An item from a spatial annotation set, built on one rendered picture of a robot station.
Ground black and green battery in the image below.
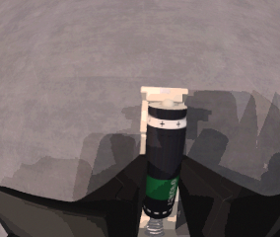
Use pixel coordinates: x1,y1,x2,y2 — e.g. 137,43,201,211
144,99,187,218

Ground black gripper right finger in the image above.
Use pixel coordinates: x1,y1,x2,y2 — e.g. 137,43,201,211
178,154,280,237

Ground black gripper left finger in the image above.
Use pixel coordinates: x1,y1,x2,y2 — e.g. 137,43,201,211
0,154,148,237

